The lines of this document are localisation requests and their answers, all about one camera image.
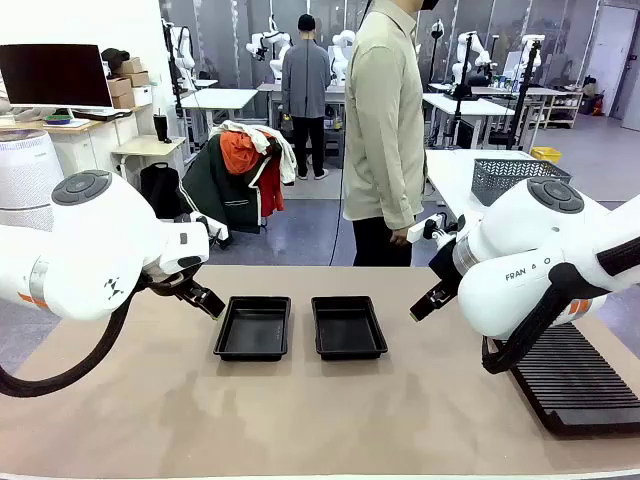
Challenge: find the white background work table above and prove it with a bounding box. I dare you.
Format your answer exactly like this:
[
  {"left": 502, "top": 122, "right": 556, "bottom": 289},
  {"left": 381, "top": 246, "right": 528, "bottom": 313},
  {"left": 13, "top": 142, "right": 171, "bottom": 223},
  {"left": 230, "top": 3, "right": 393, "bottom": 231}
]
[
  {"left": 422, "top": 92, "right": 517, "bottom": 150},
  {"left": 178, "top": 87, "right": 260, "bottom": 147}
]

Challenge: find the white air purifier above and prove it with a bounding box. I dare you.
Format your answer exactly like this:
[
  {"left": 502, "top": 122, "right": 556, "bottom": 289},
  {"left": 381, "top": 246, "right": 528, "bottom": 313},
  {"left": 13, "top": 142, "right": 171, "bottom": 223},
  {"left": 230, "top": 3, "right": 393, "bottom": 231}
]
[{"left": 0, "top": 129, "right": 65, "bottom": 232}]

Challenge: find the black computer monitor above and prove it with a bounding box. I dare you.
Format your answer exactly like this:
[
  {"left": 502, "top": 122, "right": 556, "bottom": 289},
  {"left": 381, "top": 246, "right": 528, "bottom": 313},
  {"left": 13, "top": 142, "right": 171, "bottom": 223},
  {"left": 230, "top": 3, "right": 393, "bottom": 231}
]
[{"left": 0, "top": 43, "right": 114, "bottom": 109}]

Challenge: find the black ESD tray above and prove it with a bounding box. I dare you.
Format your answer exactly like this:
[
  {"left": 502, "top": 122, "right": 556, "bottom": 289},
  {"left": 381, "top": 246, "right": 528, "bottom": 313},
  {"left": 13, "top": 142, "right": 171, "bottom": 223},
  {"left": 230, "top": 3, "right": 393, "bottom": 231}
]
[
  {"left": 213, "top": 295, "right": 292, "bottom": 362},
  {"left": 310, "top": 295, "right": 389, "bottom": 361}
]

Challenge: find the black backpack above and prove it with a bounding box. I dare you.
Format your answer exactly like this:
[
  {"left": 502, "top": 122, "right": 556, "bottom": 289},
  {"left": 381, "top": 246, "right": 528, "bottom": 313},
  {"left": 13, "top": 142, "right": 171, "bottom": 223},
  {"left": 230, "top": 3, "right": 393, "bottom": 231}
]
[{"left": 139, "top": 161, "right": 183, "bottom": 221}]

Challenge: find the orange garment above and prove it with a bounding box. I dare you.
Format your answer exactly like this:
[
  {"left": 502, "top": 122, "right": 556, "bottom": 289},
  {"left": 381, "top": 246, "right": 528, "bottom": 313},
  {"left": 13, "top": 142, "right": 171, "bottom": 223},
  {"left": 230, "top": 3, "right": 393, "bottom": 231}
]
[{"left": 219, "top": 130, "right": 266, "bottom": 176}]

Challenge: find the black camera tripod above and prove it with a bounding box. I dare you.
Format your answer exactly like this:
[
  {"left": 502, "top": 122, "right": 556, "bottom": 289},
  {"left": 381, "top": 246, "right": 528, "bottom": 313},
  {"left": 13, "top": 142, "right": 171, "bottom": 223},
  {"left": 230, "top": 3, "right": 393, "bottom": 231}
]
[
  {"left": 442, "top": 32, "right": 474, "bottom": 147},
  {"left": 505, "top": 39, "right": 544, "bottom": 151}
]

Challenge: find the person right forearm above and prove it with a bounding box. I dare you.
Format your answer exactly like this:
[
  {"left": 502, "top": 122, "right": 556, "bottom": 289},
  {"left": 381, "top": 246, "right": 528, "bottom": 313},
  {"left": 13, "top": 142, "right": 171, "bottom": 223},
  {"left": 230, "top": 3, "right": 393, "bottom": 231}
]
[{"left": 385, "top": 164, "right": 427, "bottom": 231}]

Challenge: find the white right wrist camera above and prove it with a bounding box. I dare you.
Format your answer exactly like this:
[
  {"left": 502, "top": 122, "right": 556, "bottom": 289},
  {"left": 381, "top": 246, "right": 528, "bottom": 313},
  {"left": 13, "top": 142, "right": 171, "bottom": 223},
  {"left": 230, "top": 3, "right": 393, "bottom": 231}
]
[{"left": 406, "top": 211, "right": 467, "bottom": 245}]

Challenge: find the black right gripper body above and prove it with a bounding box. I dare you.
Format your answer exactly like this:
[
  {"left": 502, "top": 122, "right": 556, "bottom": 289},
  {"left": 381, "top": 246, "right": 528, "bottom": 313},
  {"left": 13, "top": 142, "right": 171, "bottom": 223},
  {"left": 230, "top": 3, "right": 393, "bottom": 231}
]
[{"left": 428, "top": 238, "right": 464, "bottom": 297}]

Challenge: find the grey mesh basket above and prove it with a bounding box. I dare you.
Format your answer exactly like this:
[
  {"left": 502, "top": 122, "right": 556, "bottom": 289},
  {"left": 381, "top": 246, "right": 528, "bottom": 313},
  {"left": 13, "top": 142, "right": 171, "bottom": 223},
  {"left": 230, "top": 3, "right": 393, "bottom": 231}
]
[{"left": 471, "top": 158, "right": 573, "bottom": 208}]

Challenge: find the black keyboard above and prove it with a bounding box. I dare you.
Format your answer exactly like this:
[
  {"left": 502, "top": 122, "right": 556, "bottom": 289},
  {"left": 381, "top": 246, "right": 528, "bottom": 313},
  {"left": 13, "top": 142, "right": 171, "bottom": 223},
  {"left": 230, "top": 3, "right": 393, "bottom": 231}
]
[{"left": 71, "top": 106, "right": 134, "bottom": 122}]

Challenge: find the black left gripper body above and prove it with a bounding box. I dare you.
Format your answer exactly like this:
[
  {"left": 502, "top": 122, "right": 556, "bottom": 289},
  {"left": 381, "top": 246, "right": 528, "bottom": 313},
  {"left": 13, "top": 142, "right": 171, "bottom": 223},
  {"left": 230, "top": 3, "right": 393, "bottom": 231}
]
[{"left": 141, "top": 262, "right": 202, "bottom": 299}]

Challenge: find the small wooden side table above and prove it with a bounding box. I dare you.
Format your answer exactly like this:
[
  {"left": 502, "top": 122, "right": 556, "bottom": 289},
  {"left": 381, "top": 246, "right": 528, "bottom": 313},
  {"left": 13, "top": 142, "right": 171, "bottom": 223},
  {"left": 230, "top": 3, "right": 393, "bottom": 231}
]
[{"left": 110, "top": 134, "right": 188, "bottom": 197}]

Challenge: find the white garment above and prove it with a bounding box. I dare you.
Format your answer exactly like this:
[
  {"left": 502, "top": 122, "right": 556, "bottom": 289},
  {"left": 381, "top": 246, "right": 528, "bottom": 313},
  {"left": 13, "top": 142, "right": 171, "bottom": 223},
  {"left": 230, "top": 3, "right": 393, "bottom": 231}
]
[{"left": 213, "top": 119, "right": 299, "bottom": 187}]

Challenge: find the person in grey jacket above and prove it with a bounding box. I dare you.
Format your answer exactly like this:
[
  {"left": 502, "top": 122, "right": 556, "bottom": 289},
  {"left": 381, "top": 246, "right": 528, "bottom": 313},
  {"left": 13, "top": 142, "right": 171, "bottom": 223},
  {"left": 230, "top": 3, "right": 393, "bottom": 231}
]
[{"left": 280, "top": 13, "right": 332, "bottom": 181}]

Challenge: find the white cabinet wooden top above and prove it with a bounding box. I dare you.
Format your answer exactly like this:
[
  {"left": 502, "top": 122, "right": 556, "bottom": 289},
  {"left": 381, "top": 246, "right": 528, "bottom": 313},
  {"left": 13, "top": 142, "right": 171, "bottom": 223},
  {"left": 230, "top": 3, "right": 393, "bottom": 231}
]
[{"left": 0, "top": 102, "right": 154, "bottom": 177}]

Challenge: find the black tumbler with straw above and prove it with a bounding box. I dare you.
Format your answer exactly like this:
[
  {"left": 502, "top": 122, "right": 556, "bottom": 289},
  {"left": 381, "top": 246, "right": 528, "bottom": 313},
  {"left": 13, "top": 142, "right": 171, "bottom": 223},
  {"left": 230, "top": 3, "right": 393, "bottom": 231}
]
[{"left": 152, "top": 112, "right": 173, "bottom": 145}]

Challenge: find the black slotted board rack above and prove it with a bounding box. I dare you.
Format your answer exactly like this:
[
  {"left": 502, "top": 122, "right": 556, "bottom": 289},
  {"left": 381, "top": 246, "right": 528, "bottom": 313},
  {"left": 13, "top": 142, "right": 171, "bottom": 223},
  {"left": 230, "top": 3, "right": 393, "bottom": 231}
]
[{"left": 508, "top": 322, "right": 640, "bottom": 437}]

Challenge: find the yellow bin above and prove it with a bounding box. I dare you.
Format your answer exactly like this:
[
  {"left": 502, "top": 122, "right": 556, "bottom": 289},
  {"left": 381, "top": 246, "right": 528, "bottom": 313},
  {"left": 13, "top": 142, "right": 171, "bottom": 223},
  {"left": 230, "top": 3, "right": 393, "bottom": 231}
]
[{"left": 530, "top": 146, "right": 563, "bottom": 165}]

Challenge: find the red garment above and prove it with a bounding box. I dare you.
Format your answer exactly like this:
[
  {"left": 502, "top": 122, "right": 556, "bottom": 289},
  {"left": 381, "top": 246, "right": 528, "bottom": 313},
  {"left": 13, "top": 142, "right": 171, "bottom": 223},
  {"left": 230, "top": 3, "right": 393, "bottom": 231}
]
[{"left": 256, "top": 153, "right": 287, "bottom": 219}]

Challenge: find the right arm black cable sleeve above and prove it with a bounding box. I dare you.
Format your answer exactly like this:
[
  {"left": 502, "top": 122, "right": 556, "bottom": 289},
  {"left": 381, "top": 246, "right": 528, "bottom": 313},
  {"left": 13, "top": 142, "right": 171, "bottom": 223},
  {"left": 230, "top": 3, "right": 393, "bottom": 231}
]
[{"left": 481, "top": 234, "right": 640, "bottom": 376}]

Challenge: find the person in beige shirt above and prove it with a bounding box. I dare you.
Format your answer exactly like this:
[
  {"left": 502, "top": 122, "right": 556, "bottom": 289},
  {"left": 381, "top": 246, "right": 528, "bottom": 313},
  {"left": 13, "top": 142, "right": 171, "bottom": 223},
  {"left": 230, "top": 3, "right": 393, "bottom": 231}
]
[{"left": 342, "top": 0, "right": 442, "bottom": 267}]

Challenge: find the dark green jacket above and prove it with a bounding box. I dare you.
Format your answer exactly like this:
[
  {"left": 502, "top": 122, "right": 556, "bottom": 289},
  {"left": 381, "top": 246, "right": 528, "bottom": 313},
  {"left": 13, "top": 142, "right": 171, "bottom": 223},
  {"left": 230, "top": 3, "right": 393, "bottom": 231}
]
[{"left": 178, "top": 132, "right": 274, "bottom": 236}]

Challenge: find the white rounded table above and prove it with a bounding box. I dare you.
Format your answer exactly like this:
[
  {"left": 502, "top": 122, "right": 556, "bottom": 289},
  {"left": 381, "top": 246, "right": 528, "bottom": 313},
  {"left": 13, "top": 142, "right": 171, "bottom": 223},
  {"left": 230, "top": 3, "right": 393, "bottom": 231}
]
[{"left": 424, "top": 148, "right": 539, "bottom": 224}]

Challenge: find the black cap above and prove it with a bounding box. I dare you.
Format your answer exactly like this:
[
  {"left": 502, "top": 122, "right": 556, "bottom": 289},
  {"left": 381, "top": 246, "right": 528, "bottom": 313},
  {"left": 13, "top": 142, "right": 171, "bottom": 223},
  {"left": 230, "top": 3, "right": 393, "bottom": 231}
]
[{"left": 100, "top": 47, "right": 131, "bottom": 67}]

